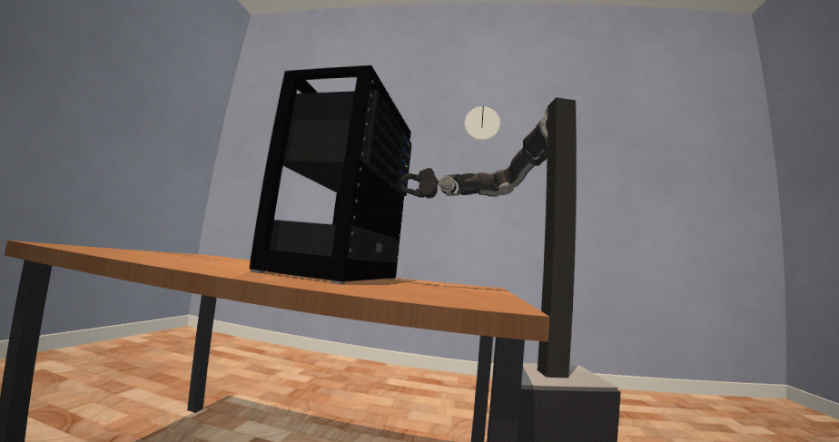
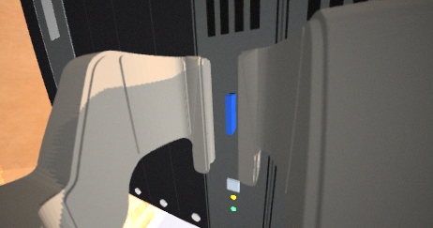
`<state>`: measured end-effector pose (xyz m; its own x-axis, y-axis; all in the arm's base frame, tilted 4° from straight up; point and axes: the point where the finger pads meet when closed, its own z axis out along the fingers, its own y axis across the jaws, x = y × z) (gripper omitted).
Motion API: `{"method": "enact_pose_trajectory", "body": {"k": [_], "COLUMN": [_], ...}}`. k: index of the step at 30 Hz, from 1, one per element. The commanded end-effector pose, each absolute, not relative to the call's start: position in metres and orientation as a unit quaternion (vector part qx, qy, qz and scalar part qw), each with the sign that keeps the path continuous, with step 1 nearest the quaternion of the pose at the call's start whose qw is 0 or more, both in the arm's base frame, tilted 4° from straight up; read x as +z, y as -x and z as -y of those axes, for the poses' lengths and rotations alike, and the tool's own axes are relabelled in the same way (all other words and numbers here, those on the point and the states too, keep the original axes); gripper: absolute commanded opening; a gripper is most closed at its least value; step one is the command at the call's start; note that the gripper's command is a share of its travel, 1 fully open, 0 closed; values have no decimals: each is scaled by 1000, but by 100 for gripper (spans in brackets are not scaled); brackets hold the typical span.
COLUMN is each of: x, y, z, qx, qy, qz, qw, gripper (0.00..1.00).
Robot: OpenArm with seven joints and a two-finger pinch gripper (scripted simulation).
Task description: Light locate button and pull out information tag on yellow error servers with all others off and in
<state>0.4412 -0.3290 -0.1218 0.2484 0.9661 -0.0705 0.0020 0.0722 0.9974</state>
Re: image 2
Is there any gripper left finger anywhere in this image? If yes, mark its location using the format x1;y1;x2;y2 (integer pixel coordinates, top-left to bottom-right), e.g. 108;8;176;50
0;51;215;228

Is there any black server rack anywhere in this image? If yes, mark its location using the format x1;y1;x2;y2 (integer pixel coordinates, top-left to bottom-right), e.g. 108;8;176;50
20;0;369;228

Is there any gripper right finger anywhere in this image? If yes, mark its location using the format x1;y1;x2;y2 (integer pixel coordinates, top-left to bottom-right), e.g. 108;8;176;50
238;0;433;228

